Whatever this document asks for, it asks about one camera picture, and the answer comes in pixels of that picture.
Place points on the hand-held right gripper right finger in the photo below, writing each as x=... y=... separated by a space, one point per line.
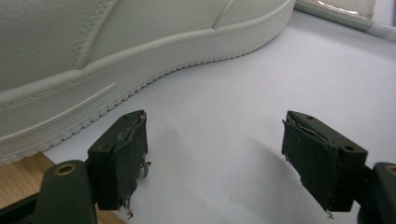
x=317 y=155

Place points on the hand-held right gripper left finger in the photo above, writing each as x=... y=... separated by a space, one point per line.
x=106 y=161

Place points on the white sneaker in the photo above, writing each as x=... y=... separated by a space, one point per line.
x=124 y=77

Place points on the metal shoe rack grey shelves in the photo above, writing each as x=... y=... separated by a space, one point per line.
x=336 y=12

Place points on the pale blue mat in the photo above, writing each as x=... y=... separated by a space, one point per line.
x=233 y=109

